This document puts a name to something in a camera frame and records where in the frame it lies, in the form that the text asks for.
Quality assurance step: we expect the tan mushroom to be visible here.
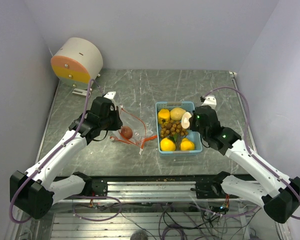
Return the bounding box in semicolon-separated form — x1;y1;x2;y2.
180;112;192;129

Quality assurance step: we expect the brown round fruit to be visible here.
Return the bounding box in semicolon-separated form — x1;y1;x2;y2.
120;126;133;140

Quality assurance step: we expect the brown longan bunch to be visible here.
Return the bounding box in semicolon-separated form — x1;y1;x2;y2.
159;119;189;138

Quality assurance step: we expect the clear orange zip top bag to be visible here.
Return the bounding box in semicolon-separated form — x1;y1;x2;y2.
109;105;157;155

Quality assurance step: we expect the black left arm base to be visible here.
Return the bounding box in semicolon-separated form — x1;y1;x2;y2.
73;171;108;197

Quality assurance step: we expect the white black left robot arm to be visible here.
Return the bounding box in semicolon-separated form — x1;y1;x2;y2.
9;92;123;223

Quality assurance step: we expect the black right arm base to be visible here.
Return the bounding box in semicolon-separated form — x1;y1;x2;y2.
190;171;231;199

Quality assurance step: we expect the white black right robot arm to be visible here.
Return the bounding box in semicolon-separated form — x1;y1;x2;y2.
188;105;300;224

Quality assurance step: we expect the light blue plastic basket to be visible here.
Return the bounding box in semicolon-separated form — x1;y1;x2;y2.
155;101;203;157

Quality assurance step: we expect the yellow lemon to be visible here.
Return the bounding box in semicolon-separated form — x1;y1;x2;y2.
170;107;186;121

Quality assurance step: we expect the orange fruit right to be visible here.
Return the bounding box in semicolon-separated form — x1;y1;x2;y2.
180;137;196;151

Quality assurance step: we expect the orange fruit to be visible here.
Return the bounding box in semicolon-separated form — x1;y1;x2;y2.
159;138;176;152
180;137;196;151

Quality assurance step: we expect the yellow bell pepper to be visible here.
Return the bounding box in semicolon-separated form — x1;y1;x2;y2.
157;108;171;125

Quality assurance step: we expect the orange fruit left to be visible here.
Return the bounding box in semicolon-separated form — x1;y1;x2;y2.
159;138;176;152

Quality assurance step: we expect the white corner clip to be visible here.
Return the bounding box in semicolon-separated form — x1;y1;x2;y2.
229;71;237;78

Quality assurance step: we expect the cream cylindrical drawer box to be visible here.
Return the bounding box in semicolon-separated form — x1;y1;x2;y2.
50;37;104;90

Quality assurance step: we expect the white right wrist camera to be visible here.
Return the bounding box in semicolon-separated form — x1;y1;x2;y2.
200;95;217;110

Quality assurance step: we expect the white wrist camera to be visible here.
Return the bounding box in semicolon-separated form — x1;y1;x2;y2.
103;91;117;104
200;95;217;110

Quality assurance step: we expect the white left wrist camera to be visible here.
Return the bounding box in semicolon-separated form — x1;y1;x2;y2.
103;91;117;104

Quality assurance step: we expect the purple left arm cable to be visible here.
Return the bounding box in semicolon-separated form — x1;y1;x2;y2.
9;78;103;224

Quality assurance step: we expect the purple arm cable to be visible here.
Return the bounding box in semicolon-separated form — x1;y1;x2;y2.
9;78;103;224
203;86;300;220

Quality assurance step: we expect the small white metal bracket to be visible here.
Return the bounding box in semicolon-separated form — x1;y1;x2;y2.
72;88;91;98

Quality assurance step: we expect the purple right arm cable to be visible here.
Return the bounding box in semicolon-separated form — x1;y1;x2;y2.
203;86;300;220

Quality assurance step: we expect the purple floor cable loop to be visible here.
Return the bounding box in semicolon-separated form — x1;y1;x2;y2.
72;196;125;222

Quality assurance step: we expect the aluminium rail frame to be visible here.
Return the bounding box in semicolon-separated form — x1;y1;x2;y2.
15;180;283;240

